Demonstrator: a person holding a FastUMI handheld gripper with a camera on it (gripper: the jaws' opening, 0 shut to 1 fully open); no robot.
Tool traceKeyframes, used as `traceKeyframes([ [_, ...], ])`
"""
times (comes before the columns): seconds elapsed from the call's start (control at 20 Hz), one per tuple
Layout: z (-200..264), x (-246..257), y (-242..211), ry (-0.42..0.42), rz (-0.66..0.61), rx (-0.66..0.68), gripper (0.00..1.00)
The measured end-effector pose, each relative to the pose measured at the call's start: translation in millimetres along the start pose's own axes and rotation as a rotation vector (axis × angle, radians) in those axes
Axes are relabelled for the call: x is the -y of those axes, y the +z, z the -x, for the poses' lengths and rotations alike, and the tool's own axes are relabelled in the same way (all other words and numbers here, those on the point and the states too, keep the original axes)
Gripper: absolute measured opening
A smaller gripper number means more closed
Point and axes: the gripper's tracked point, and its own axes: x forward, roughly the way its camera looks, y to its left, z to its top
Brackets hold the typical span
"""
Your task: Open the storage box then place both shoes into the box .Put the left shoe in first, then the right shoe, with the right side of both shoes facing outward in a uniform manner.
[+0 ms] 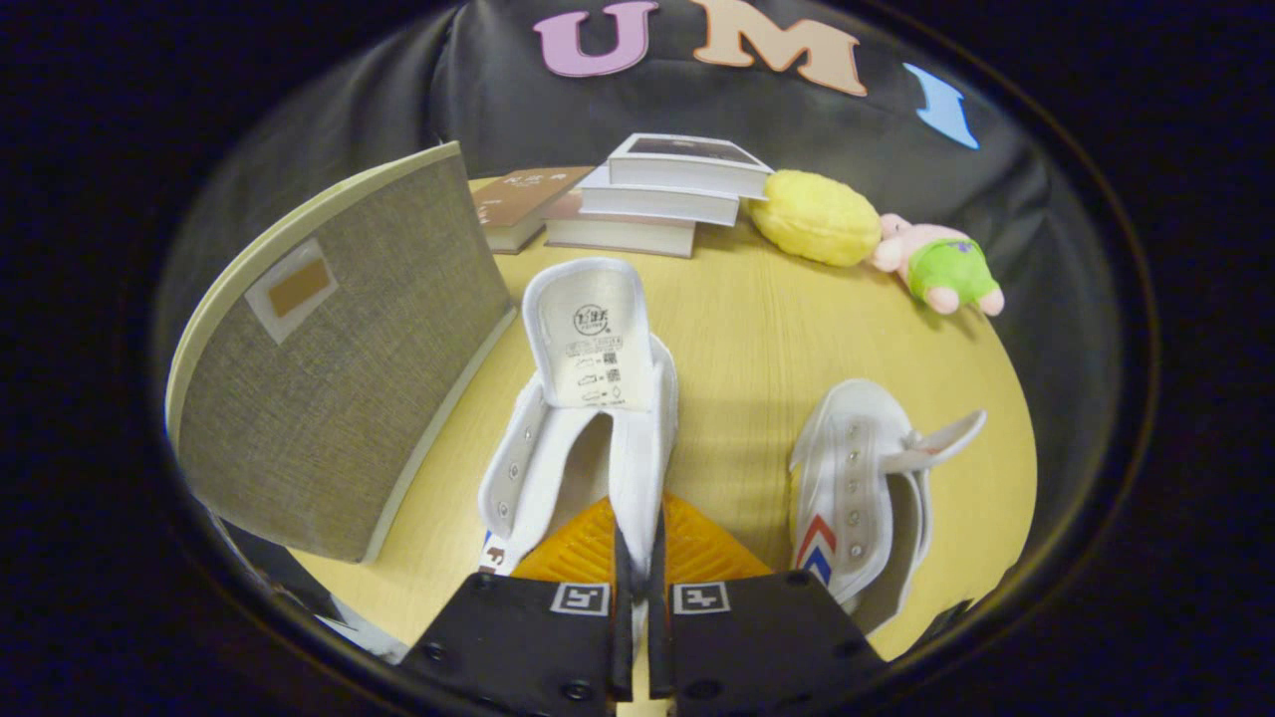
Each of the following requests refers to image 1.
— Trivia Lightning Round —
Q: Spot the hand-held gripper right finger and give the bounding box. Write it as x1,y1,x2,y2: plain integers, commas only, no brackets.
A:
647,493,888,717

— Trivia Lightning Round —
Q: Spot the brown cover book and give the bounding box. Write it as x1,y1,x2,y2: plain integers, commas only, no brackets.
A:
471,166,596,255

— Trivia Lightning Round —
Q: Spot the grey fabric storage box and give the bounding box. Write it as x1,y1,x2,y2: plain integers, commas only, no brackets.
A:
164,141,520,663

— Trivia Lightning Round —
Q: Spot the black backdrop cloth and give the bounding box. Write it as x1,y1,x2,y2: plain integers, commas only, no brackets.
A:
159,0,1127,559

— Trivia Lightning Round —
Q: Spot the white book with portrait cover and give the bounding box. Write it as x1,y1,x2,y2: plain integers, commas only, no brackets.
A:
607,133,775,201

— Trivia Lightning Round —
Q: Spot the pink and green plush toy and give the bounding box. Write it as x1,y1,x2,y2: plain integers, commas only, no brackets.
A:
872,213,1006,318

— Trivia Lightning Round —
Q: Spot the plain white book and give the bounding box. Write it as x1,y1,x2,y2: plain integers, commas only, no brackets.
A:
576,165,741,228

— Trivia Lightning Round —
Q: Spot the thick reddish cover book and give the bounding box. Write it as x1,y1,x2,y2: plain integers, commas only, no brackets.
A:
543,191,698,260

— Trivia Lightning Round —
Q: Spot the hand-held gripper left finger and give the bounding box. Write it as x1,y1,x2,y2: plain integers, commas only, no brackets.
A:
398,495,636,717

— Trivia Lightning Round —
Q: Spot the yellow round plush toy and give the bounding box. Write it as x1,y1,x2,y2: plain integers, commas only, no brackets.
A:
749,169,884,268

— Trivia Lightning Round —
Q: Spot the white canvas shoe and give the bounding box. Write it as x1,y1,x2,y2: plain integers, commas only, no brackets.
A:
478,257,681,618
789,378,988,610

